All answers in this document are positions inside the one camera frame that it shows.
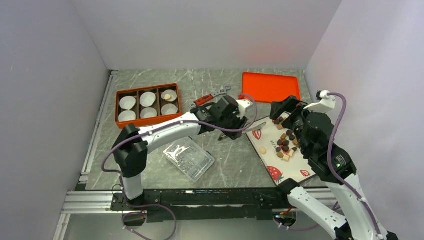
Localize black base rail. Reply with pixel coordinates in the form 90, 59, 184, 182
110, 187, 291, 223

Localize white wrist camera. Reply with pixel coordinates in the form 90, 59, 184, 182
303, 90, 336, 114
236, 94, 254, 119

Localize red handled adjustable wrench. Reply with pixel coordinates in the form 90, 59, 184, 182
190, 85, 232, 108

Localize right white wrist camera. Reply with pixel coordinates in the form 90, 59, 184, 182
303, 90, 336, 114

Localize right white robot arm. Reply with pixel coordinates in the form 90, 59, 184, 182
269, 92, 397, 240

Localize orange flat tray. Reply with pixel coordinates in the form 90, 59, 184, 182
241, 72, 301, 104

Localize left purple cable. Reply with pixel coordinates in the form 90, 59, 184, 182
100, 93, 259, 240

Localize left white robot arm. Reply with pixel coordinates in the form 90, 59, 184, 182
108, 95, 257, 210

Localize white paper cup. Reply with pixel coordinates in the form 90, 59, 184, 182
161, 103, 179, 116
139, 107, 158, 119
119, 96, 137, 111
139, 92, 157, 108
161, 89, 178, 102
118, 110, 137, 122

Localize strawberry print white tray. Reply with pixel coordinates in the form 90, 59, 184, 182
246, 117, 316, 185

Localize orange chocolate box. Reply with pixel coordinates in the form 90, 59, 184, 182
114, 83, 183, 129

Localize metal tongs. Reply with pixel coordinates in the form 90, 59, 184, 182
217, 122, 267, 142

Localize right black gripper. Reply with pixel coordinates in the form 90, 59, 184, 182
269, 94, 314, 155

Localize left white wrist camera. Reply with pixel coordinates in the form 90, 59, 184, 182
236, 94, 254, 119

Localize clear plastic screw box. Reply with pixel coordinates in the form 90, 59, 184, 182
163, 137, 215, 183

